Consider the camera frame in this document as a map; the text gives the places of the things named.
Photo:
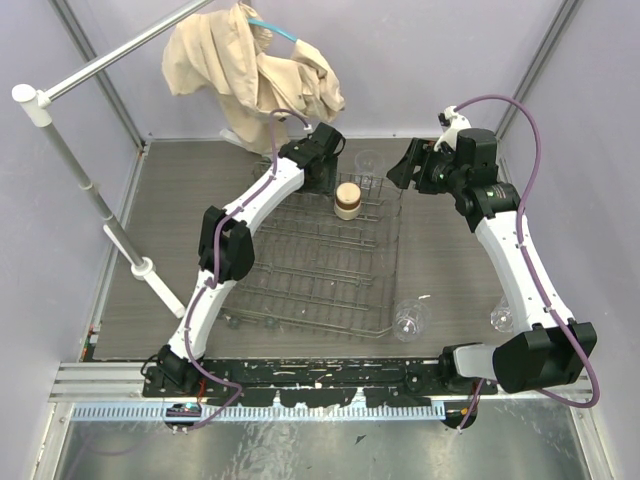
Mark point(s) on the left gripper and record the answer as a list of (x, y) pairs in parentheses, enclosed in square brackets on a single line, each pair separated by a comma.
[(325, 167)]

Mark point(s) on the grey slotted cable duct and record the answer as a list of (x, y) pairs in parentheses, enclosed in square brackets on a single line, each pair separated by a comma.
[(165, 411)]

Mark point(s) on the aluminium frame rail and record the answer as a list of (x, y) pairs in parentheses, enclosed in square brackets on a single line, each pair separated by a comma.
[(122, 381)]

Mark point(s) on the beige cloth garment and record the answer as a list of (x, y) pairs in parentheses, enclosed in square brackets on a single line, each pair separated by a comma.
[(225, 52)]

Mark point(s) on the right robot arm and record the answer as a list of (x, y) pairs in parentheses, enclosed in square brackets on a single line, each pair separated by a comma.
[(548, 347)]

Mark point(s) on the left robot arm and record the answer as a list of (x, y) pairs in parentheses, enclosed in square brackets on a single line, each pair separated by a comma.
[(226, 246)]

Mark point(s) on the grey wire dish rack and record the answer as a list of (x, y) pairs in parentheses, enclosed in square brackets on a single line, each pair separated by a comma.
[(315, 270)]

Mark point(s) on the clear cup behind rack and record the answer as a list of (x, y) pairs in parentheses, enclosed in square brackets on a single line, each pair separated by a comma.
[(369, 166)]

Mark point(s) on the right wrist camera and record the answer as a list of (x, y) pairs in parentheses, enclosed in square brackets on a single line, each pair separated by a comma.
[(452, 123)]

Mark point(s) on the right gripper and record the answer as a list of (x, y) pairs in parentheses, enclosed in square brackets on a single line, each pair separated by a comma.
[(422, 151)]

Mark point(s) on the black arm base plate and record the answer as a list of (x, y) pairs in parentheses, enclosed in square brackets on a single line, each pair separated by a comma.
[(314, 383)]

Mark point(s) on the teal clothes hanger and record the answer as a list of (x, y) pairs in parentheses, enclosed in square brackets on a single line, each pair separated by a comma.
[(273, 29)]

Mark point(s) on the clear cup lying right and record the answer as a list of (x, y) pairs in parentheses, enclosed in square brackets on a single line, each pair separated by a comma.
[(501, 317)]

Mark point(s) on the metal garment rail stand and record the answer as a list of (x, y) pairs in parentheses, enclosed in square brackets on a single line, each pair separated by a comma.
[(51, 243)]

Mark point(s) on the beige brown travel cup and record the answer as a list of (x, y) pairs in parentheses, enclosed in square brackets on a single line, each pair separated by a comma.
[(347, 202)]

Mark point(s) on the clear cup front of rack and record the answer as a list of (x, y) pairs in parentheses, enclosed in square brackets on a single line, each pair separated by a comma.
[(410, 320)]

